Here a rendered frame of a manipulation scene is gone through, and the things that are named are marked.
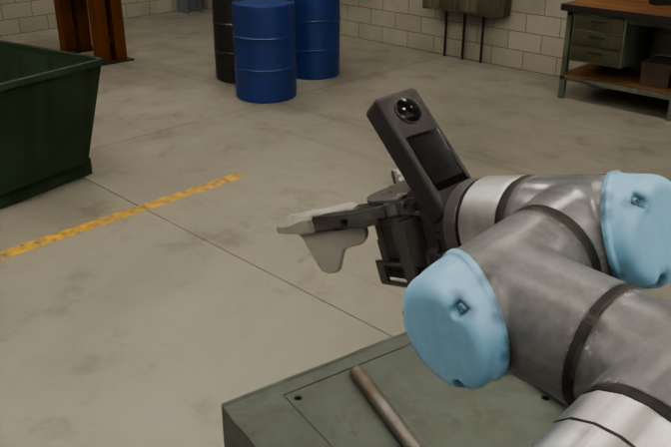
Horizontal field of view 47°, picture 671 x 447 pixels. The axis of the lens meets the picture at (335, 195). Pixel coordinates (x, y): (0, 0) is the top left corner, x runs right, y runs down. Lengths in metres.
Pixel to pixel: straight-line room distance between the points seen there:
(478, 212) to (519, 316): 0.15
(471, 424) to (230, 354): 2.43
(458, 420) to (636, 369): 0.79
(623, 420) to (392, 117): 0.35
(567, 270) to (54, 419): 2.98
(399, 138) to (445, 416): 0.62
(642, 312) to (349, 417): 0.79
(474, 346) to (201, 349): 3.16
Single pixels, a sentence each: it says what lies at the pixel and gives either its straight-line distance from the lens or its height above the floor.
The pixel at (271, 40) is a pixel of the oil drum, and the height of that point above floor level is 0.58.
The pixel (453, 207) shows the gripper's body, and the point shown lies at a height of 1.75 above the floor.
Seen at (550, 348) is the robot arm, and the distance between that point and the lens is 0.43.
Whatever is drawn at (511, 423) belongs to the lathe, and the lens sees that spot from 1.18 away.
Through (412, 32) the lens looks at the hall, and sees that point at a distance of 9.42.
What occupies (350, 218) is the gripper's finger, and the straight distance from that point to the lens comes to 0.65.
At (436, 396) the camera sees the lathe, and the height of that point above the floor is 1.26.
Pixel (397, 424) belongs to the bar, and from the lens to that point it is 1.12.
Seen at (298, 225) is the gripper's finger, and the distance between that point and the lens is 0.69.
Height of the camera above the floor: 1.99
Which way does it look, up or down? 23 degrees down
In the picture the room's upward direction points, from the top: straight up
